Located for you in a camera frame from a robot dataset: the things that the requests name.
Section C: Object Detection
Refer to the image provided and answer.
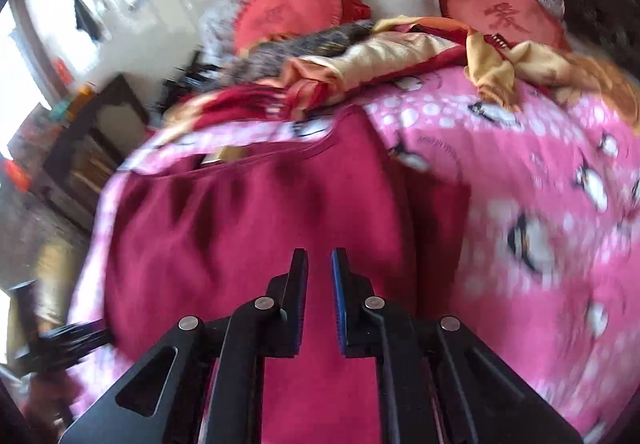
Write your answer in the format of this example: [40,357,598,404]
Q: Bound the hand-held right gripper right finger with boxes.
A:
[331,248,585,444]

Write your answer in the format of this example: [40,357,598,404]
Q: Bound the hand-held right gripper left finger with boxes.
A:
[59,248,308,444]

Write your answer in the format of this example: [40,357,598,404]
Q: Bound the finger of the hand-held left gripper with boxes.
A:
[35,316,115,360]

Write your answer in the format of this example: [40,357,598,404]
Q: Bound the dark red knit garment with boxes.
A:
[102,106,473,444]

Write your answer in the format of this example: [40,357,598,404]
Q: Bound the dark wooden nightstand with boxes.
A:
[42,74,151,229]

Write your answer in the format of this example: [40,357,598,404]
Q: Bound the pink penguin print blanket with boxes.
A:
[65,68,640,444]

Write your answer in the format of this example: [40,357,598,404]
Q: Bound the yellow orange blanket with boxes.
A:
[165,16,640,129]

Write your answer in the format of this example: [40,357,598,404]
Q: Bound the dark patterned cloth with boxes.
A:
[220,21,376,84]

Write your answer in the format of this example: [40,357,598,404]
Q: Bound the red heart pillow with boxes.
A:
[232,0,371,52]
[435,0,571,49]

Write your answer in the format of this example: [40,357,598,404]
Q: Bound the dark hanging cloth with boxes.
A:
[72,0,113,43]

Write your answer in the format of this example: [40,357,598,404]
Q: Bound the black frame object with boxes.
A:
[162,51,223,112]

